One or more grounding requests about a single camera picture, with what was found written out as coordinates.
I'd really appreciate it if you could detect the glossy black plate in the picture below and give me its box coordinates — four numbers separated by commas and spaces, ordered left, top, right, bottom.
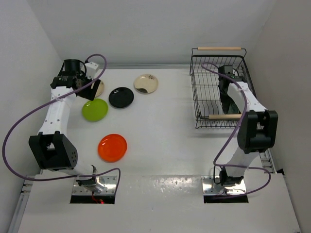
108, 87, 134, 109

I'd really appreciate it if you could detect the matte black plate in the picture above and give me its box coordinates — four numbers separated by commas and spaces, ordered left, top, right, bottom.
222, 97, 241, 115

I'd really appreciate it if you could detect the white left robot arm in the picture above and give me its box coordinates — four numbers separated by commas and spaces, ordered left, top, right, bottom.
29, 59, 105, 194

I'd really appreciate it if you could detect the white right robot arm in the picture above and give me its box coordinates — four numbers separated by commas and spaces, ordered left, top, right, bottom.
218, 65, 278, 186

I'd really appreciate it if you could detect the green plate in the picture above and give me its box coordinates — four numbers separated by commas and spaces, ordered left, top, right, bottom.
82, 99, 108, 122

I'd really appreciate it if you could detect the cream plate with black mark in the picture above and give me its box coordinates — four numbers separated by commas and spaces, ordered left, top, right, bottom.
134, 74, 159, 94

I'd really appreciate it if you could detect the orange plate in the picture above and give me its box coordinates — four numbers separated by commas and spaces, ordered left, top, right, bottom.
98, 134, 127, 163

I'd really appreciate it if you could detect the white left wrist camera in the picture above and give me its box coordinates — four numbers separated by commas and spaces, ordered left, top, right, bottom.
85, 62, 99, 80

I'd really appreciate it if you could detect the black wire dish rack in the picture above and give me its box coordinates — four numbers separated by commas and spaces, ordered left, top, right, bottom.
190, 48, 255, 129

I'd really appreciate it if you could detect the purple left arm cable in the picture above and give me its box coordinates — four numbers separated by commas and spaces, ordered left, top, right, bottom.
1, 53, 121, 195

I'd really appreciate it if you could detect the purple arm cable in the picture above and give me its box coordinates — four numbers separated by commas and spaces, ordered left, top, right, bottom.
201, 62, 272, 200
1, 53, 121, 195

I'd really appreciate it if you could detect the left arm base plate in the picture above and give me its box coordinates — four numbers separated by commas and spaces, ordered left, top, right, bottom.
72, 176, 117, 196

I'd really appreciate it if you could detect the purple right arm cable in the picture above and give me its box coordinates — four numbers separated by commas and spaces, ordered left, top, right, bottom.
201, 62, 272, 200

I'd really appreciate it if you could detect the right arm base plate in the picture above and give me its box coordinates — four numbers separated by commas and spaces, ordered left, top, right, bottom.
201, 176, 247, 196

